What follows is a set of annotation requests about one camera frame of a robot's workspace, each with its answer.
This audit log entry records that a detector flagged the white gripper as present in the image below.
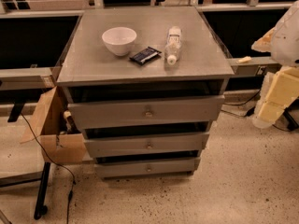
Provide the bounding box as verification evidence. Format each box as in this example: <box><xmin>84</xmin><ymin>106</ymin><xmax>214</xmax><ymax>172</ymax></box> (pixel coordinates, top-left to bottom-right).
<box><xmin>251</xmin><ymin>28</ymin><xmax>299</xmax><ymax>129</ymax></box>

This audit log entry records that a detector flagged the wall power outlet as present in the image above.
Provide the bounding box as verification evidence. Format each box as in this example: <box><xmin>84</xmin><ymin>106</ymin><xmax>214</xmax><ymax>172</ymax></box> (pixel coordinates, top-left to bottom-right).
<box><xmin>256</xmin><ymin>65</ymin><xmax>266</xmax><ymax>76</ymax></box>

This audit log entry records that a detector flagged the white ceramic bowl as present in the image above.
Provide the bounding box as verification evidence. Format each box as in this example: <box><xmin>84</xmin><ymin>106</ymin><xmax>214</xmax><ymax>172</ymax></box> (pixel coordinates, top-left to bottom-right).
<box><xmin>102</xmin><ymin>27</ymin><xmax>137</xmax><ymax>56</ymax></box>

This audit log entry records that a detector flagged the grey top drawer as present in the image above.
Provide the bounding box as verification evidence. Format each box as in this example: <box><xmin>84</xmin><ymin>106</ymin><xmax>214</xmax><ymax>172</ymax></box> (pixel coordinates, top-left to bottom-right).
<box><xmin>68</xmin><ymin>95</ymin><xmax>224</xmax><ymax>130</ymax></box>

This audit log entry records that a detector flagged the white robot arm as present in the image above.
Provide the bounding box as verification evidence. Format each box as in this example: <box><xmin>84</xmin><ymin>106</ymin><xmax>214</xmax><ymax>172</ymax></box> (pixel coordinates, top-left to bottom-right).
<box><xmin>251</xmin><ymin>1</ymin><xmax>299</xmax><ymax>129</ymax></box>

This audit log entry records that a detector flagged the black table leg left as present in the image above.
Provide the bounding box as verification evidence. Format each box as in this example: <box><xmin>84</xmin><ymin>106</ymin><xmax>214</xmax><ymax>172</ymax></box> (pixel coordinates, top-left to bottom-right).
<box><xmin>34</xmin><ymin>162</ymin><xmax>50</xmax><ymax>220</ymax></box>

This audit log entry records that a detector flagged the black floor cable left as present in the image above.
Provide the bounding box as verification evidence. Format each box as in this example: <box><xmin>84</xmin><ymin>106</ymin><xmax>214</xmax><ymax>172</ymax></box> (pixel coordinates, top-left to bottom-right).
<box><xmin>20</xmin><ymin>112</ymin><xmax>77</xmax><ymax>224</ymax></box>

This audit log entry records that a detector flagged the grey middle drawer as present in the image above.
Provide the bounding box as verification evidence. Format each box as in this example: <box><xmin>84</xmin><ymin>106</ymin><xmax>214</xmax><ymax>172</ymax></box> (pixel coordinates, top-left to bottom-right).
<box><xmin>85</xmin><ymin>132</ymin><xmax>209</xmax><ymax>158</ymax></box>

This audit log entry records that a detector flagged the grey bottom drawer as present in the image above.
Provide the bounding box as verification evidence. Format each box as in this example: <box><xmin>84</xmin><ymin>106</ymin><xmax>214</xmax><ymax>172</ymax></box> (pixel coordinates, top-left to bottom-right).
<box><xmin>94</xmin><ymin>157</ymin><xmax>201</xmax><ymax>178</ymax></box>

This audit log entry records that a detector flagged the dark blue snack packet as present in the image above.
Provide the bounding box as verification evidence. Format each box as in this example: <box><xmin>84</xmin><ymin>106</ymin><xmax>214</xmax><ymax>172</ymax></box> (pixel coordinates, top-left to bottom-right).
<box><xmin>130</xmin><ymin>47</ymin><xmax>161</xmax><ymax>65</ymax></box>

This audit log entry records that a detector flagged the small yellow foam piece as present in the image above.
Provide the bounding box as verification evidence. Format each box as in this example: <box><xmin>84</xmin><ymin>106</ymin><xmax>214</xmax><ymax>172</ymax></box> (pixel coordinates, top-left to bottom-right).
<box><xmin>237</xmin><ymin>56</ymin><xmax>251</xmax><ymax>63</ymax></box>

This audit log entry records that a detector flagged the brown cardboard box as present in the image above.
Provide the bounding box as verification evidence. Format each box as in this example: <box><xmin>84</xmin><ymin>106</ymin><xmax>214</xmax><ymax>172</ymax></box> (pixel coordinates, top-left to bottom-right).
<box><xmin>21</xmin><ymin>87</ymin><xmax>86</xmax><ymax>164</ymax></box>

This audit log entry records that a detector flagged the black power adapter cable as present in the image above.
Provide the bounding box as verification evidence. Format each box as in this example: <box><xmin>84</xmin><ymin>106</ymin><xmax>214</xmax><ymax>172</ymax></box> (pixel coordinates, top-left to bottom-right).
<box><xmin>221</xmin><ymin>89</ymin><xmax>262</xmax><ymax>118</ymax></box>

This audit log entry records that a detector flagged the grey drawer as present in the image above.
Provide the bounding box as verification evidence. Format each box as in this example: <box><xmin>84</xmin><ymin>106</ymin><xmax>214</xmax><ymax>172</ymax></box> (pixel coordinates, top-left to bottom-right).
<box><xmin>68</xmin><ymin>95</ymin><xmax>224</xmax><ymax>130</ymax></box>
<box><xmin>94</xmin><ymin>157</ymin><xmax>201</xmax><ymax>178</ymax></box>
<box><xmin>85</xmin><ymin>132</ymin><xmax>209</xmax><ymax>158</ymax></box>

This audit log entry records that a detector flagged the black stand leg right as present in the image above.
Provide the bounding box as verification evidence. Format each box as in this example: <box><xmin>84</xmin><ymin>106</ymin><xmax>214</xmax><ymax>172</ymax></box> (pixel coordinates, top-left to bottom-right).
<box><xmin>283</xmin><ymin>110</ymin><xmax>299</xmax><ymax>131</ymax></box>

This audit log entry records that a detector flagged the clear plastic water bottle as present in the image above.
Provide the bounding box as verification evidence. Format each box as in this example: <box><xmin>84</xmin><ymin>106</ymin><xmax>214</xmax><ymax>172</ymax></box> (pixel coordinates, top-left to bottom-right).
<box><xmin>164</xmin><ymin>26</ymin><xmax>182</xmax><ymax>65</ymax></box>

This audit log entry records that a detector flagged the grey drawer cabinet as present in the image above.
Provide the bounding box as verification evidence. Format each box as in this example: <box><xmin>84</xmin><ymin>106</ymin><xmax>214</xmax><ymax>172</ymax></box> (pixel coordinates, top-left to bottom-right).
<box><xmin>57</xmin><ymin>7</ymin><xmax>233</xmax><ymax>178</ymax></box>

